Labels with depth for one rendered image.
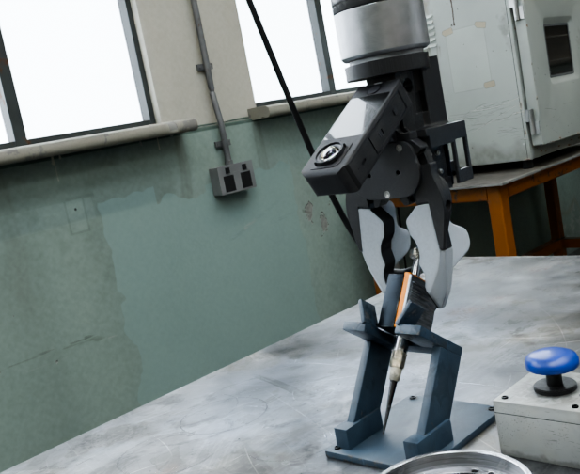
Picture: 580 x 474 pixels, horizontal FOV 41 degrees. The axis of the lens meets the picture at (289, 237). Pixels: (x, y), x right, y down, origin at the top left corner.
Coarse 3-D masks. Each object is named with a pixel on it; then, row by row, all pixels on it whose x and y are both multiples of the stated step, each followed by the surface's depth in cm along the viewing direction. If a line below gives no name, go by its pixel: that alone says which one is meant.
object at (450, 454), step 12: (420, 456) 53; (432, 456) 54; (444, 456) 53; (456, 456) 53; (468, 456) 53; (480, 456) 52; (492, 456) 52; (504, 456) 51; (396, 468) 53; (408, 468) 53; (420, 468) 54; (432, 468) 54; (444, 468) 54; (456, 468) 53; (468, 468) 53; (480, 468) 53; (492, 468) 52; (504, 468) 51; (516, 468) 50
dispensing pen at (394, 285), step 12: (396, 276) 66; (396, 288) 65; (384, 300) 66; (396, 300) 65; (384, 312) 65; (396, 312) 65; (384, 324) 65; (396, 336) 65; (396, 348) 65; (408, 348) 65; (396, 360) 65; (396, 372) 64; (396, 384) 64; (384, 420) 64
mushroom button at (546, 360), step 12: (552, 348) 60; (564, 348) 60; (528, 360) 59; (540, 360) 58; (552, 360) 58; (564, 360) 58; (576, 360) 58; (540, 372) 58; (552, 372) 57; (564, 372) 57; (552, 384) 59
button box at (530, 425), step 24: (528, 384) 61; (576, 384) 59; (504, 408) 59; (528, 408) 58; (552, 408) 56; (576, 408) 55; (504, 432) 60; (528, 432) 58; (552, 432) 57; (576, 432) 55; (528, 456) 59; (552, 456) 57; (576, 456) 56
